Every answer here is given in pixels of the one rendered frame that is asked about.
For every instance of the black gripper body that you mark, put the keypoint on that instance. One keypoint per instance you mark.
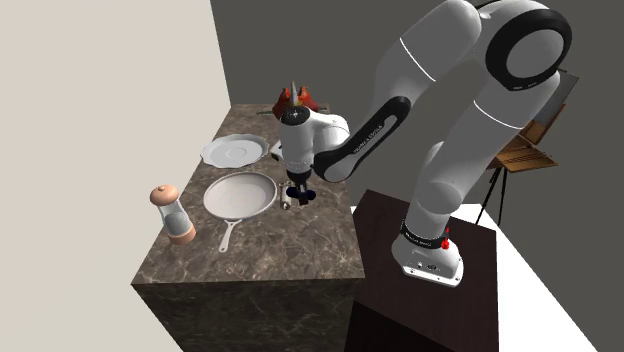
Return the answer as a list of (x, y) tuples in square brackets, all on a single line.
[(299, 176)]

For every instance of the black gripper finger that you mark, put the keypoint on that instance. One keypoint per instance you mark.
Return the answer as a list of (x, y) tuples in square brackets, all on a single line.
[(307, 196), (291, 193)]

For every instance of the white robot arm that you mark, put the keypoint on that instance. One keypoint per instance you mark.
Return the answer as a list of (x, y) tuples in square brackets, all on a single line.
[(453, 146)]

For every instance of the small silver shaker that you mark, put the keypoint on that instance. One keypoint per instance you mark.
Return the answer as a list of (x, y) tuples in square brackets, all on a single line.
[(284, 201)]

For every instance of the white frying pan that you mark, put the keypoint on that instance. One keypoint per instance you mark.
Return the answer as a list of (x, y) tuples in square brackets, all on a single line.
[(239, 196)]

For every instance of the white scalloped plate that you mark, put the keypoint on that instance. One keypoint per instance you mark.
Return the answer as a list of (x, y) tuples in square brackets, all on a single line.
[(235, 151)]

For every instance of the red and orange figure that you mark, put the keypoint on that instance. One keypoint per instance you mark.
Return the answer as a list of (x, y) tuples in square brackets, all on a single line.
[(282, 103)]

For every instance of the pink and glass grinder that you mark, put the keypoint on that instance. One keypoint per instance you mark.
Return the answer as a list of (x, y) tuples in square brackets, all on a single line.
[(173, 219)]

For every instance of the dark robot stand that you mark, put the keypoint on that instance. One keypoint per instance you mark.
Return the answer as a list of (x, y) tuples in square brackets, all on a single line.
[(390, 302)]

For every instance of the wooden easel with tripod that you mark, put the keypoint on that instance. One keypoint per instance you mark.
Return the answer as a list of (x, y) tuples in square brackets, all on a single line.
[(524, 156)]

